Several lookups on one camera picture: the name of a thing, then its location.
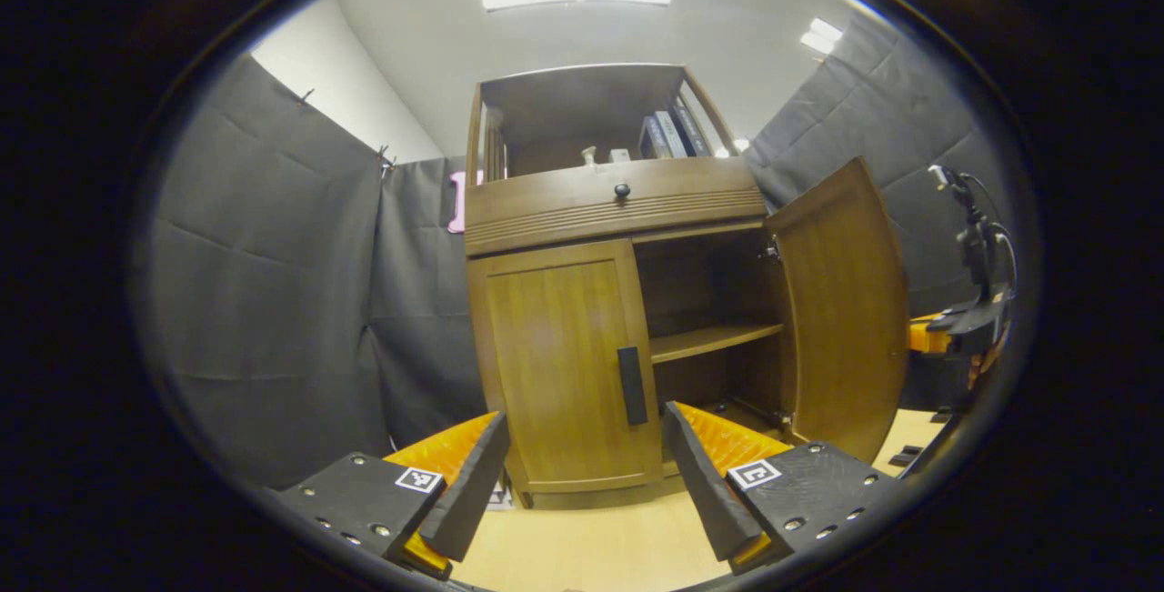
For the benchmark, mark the wooden cabinet drawer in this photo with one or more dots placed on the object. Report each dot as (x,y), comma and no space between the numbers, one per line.
(546,205)

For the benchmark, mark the metal door hinge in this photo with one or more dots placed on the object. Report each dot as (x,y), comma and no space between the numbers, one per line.
(782,418)
(771,251)

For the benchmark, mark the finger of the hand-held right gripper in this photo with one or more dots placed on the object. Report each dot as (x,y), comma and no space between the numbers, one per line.
(929,337)

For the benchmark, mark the dark grey book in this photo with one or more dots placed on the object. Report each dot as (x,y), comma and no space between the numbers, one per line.
(693,128)

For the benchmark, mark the wooden cabinet door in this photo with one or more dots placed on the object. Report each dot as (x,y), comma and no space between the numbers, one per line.
(846,301)
(555,356)

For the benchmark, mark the wooden inner cabinet shelf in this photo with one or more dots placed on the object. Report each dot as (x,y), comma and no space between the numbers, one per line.
(709,339)

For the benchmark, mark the small ceiling light panel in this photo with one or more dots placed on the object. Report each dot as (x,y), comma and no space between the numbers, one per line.
(821,35)

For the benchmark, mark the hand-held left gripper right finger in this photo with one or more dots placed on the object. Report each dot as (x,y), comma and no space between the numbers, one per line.
(705,492)

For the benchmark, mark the blue-grey book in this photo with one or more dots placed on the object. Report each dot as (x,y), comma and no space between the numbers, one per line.
(650,139)

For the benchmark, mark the pale green book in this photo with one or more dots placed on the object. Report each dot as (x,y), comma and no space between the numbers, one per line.
(671,134)

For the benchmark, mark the wooden double-door shoe cabinet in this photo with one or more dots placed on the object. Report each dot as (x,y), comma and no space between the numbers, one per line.
(700,292)

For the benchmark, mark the black backdrop cloth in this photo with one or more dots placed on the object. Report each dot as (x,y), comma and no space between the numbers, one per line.
(273,301)

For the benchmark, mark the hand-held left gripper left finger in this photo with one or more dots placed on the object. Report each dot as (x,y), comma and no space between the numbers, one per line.
(468,492)

